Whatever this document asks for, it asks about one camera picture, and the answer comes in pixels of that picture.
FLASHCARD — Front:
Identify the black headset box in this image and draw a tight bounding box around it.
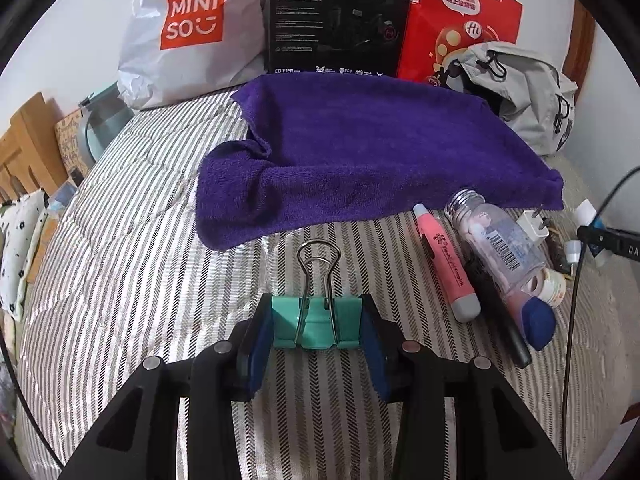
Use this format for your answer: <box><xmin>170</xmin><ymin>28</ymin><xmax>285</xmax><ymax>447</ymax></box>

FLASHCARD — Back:
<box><xmin>268</xmin><ymin>0</ymin><xmax>410</xmax><ymax>77</ymax></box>

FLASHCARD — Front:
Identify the pink highlighter pen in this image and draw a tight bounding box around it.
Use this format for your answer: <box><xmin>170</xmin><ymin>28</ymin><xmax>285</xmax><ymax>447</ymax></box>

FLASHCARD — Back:
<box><xmin>413</xmin><ymin>204</ymin><xmax>480</xmax><ymax>323</ymax></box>

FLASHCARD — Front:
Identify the black gold perfume tube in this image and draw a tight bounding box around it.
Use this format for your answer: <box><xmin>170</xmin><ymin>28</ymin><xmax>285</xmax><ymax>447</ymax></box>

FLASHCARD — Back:
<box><xmin>544</xmin><ymin>226</ymin><xmax>572</xmax><ymax>276</ymax></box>

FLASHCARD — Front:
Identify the red paper bag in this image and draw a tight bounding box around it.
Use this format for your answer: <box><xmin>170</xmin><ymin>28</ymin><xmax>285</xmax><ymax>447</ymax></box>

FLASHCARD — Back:
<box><xmin>397</xmin><ymin>0</ymin><xmax>523</xmax><ymax>86</ymax></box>

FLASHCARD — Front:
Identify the black cable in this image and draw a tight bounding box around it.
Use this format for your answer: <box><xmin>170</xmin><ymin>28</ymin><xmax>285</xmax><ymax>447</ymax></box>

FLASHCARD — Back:
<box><xmin>560</xmin><ymin>164</ymin><xmax>640</xmax><ymax>461</ymax></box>

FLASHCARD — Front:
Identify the clear candy bottle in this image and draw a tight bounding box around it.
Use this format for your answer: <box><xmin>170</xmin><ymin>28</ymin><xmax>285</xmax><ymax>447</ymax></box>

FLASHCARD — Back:
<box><xmin>445</xmin><ymin>188</ymin><xmax>546</xmax><ymax>295</ymax></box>

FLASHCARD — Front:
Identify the teal binder clip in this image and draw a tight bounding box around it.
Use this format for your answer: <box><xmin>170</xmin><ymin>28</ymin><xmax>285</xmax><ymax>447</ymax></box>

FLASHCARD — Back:
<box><xmin>271</xmin><ymin>240</ymin><xmax>362</xmax><ymax>351</ymax></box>

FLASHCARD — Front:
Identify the grey Nike backpack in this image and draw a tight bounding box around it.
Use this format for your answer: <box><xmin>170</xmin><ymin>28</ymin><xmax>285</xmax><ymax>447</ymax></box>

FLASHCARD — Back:
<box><xmin>436</xmin><ymin>41</ymin><xmax>578</xmax><ymax>156</ymax></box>

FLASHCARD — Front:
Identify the blue cap vaseline jar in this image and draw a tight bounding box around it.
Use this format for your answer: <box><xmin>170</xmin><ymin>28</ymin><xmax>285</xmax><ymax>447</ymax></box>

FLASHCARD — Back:
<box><xmin>504</xmin><ymin>290</ymin><xmax>556</xmax><ymax>351</ymax></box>

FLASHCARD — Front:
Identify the white tape roll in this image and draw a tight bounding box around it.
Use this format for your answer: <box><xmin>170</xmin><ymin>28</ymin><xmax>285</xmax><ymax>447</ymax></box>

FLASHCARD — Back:
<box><xmin>524</xmin><ymin>268</ymin><xmax>566</xmax><ymax>308</ymax></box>

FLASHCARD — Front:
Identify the white Miniso shopping bag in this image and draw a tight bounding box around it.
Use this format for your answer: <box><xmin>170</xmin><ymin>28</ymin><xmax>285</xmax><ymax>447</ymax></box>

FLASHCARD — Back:
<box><xmin>117</xmin><ymin>0</ymin><xmax>266</xmax><ymax>110</ymax></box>

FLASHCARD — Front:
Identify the purple towel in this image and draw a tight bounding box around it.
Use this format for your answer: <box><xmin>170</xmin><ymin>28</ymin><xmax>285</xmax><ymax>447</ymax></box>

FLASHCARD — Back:
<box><xmin>195</xmin><ymin>73</ymin><xmax>563</xmax><ymax>250</ymax></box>

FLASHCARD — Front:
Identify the wooden chair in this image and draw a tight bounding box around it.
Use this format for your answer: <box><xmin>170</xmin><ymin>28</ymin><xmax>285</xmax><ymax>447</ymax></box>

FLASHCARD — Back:
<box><xmin>0</xmin><ymin>92</ymin><xmax>67</xmax><ymax>202</ymax></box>

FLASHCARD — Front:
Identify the white power adapter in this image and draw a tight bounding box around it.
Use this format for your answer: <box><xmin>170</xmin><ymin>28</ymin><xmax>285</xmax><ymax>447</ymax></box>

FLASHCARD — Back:
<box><xmin>516</xmin><ymin>208</ymin><xmax>550</xmax><ymax>246</ymax></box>

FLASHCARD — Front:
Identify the floral white pillow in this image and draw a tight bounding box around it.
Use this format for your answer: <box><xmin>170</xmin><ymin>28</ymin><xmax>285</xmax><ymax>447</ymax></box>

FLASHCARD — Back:
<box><xmin>1</xmin><ymin>188</ymin><xmax>48</xmax><ymax>322</ymax></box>

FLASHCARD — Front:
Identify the black Horizon lighter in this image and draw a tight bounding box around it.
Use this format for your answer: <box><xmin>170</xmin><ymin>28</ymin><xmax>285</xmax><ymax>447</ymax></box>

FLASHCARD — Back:
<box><xmin>464</xmin><ymin>256</ymin><xmax>532</xmax><ymax>370</ymax></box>

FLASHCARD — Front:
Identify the striped grey bed quilt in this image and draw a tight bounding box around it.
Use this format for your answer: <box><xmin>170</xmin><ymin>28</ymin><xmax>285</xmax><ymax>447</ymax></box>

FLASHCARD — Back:
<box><xmin>15</xmin><ymin>91</ymin><xmax>639</xmax><ymax>479</ymax></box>

